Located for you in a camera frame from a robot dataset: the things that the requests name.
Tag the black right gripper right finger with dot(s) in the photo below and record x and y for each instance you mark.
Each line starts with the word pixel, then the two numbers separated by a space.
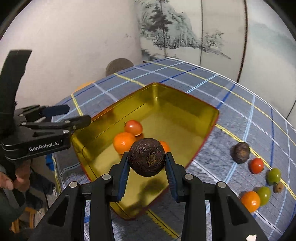
pixel 230 219

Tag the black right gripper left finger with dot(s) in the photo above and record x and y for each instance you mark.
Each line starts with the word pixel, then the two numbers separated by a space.
pixel 65 218

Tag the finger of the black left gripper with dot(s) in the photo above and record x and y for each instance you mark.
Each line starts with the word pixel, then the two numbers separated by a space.
pixel 35 113
pixel 64 126

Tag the large orange mandarin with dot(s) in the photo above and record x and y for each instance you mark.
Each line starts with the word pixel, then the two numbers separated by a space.
pixel 122 142

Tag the dark brown passion fruit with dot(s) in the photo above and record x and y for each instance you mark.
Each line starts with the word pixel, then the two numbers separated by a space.
pixel 146 157

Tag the small orange mandarin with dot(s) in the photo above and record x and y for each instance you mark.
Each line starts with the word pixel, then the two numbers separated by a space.
pixel 165 146

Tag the person left hand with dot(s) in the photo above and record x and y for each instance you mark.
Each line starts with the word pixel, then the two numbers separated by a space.
pixel 20 179

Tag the orange stool seat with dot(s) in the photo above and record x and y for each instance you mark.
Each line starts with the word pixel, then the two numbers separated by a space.
pixel 83 85

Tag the green tomato near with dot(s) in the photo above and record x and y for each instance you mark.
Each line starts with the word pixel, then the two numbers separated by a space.
pixel 264 194

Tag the green tomato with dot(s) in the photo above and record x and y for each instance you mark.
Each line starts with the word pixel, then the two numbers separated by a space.
pixel 264 194
pixel 273 176

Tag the small brown longan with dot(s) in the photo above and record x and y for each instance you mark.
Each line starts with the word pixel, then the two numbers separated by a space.
pixel 278 187

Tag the small red tomato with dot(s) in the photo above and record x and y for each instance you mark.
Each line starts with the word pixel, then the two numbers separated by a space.
pixel 256 165

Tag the green tomato far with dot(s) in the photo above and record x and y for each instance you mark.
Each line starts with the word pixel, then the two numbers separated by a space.
pixel 273 176

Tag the dark brown round fruit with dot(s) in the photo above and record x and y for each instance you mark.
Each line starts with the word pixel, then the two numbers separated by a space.
pixel 240 152

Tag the gold red tin box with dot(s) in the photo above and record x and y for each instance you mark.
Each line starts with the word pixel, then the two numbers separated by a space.
pixel 181 120

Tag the painted folding screen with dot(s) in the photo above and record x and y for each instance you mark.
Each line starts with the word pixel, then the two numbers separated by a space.
pixel 246 41

